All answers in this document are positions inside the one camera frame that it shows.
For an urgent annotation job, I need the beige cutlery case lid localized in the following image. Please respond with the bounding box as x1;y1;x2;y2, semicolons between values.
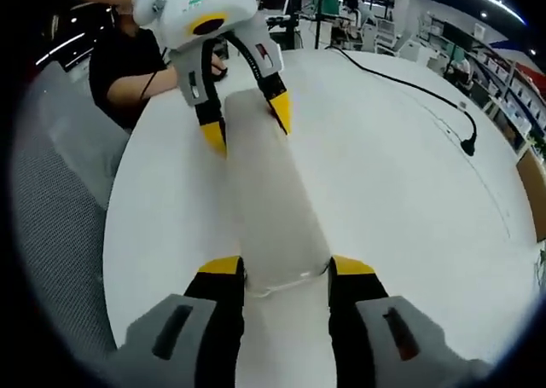
223;87;333;290

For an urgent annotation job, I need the storage shelving unit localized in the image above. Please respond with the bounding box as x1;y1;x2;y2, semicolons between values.
426;11;546;151

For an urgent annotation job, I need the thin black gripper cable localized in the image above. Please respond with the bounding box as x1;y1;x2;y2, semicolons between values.
139;3;172;104

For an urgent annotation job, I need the black power cable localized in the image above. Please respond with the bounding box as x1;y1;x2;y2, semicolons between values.
325;45;479;158

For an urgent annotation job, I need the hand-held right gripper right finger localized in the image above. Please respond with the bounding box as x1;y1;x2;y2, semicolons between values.
328;254;492;388

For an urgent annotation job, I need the beige cutlery case base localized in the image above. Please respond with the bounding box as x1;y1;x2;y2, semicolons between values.
245;269;334;299

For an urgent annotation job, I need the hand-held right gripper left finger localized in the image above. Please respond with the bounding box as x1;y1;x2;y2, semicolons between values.
114;255;247;388

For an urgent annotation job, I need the brown cardboard box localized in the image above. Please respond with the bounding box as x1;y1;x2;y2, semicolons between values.
514;150;546;243

